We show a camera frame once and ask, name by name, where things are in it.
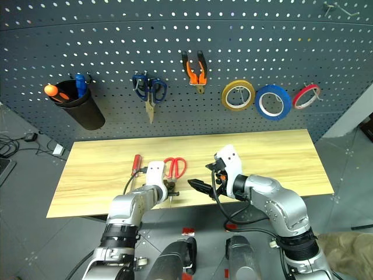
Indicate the red floor marker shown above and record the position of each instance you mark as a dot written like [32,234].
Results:
[188,231]
[231,227]

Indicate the white power strip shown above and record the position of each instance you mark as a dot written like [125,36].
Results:
[58,149]

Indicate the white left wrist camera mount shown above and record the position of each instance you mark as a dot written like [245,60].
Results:
[156,175]

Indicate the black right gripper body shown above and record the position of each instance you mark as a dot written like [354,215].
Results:
[219,183]

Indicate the orange and black pliers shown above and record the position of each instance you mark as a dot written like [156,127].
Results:
[192,74]

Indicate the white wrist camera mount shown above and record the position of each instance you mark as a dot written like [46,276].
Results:
[231,163]
[156,175]

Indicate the blue tape roll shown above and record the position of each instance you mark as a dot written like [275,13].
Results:
[287,100]

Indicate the beige cloth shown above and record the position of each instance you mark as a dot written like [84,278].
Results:
[346,256]

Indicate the metal pegboard hook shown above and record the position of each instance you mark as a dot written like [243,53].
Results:
[348,12]
[241,94]
[317,94]
[330,6]
[277,98]

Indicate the black plastic tool cup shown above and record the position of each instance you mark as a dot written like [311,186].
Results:
[87,113]

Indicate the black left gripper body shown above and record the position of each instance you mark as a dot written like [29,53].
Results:
[173,193]

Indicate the dark grey perforated pegboard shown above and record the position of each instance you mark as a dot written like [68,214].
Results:
[116,43]

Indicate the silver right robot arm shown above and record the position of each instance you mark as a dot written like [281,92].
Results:
[279,204]

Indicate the flat black device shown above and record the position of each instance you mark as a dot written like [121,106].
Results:
[6,170]

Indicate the dark rounded robot part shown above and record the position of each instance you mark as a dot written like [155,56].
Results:
[242,256]
[172,259]

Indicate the red tape roll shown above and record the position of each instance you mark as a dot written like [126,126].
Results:
[297,95]

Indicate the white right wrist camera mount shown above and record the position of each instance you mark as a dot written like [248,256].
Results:
[231,163]

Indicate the yellow tape roll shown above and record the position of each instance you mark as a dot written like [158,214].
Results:
[224,97]

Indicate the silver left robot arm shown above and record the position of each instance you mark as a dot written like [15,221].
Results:
[125,207]

